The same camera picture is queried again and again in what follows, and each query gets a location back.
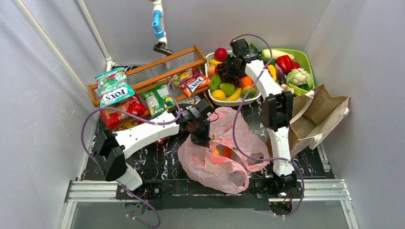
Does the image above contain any dark grape bunch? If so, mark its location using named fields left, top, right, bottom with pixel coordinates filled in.
left=215, top=62, right=240, bottom=87

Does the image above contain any yellow lemon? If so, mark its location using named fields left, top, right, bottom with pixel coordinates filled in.
left=214, top=149, right=221, bottom=156

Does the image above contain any watermelon slice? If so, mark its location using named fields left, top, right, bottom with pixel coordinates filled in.
left=222, top=146, right=232, bottom=159

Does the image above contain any pink plastic grocery bag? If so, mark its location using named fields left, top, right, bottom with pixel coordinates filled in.
left=178, top=107, right=270, bottom=194

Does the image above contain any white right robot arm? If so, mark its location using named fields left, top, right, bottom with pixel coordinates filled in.
left=226, top=39, right=297, bottom=195

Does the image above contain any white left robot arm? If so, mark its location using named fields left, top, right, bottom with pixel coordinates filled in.
left=92, top=99, right=215, bottom=191

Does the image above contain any red apple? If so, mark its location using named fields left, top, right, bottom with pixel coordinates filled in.
left=214, top=48, right=228, bottom=62

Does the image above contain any peach fruit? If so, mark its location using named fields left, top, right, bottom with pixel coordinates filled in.
left=207, top=65, right=216, bottom=79

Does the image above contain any green mango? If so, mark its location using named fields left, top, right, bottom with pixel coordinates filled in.
left=219, top=83, right=235, bottom=97

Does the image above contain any green bell pepper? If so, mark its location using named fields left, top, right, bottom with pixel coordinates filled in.
left=210, top=74, right=222, bottom=93

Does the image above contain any yellow banana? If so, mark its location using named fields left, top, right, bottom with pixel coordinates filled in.
left=226, top=87, right=242, bottom=101

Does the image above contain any yellow orange small fruit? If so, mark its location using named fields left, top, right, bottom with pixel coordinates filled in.
left=212, top=90, right=226, bottom=101

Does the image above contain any yellow corn pepper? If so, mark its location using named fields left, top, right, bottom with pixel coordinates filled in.
left=267, top=64, right=277, bottom=81

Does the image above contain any orange Fox's candy bag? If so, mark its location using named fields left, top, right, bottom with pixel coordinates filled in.
left=172, top=68, right=211, bottom=97

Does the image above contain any white fruit basin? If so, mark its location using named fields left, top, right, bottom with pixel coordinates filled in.
left=204, top=52, right=262, bottom=107

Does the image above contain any white radish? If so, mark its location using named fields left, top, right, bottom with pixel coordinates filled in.
left=261, top=49, right=295, bottom=62

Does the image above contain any green snack packet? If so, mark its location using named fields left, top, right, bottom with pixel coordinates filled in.
left=140, top=83, right=175, bottom=118

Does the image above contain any purple eggplant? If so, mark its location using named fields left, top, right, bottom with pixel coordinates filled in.
left=275, top=64, right=286, bottom=85

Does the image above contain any red bell pepper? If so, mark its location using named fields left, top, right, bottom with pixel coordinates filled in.
left=276, top=55, right=293, bottom=73

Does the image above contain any wooden slatted rack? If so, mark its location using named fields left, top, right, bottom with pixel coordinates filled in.
left=87, top=45, right=214, bottom=124

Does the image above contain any red snack bag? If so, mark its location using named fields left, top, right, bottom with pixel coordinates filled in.
left=99, top=94, right=147, bottom=131

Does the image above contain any cauliflower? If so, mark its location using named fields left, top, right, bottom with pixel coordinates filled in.
left=286, top=68, right=315, bottom=89

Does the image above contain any green vegetable basin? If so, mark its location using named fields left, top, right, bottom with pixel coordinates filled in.
left=259, top=49, right=313, bottom=96

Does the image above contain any white pipe with blue valve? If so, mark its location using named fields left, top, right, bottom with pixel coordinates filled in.
left=150, top=0, right=173, bottom=56

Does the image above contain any green Fox's candy bag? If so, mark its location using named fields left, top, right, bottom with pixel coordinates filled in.
left=95, top=67, right=135, bottom=108

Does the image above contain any brown paper bag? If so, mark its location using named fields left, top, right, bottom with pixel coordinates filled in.
left=288, top=84, right=350, bottom=157

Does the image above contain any white corner pipe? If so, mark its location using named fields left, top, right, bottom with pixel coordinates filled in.
left=77, top=0, right=114, bottom=71

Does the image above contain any aluminium base frame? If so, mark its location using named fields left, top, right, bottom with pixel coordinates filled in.
left=59, top=179, right=359, bottom=229

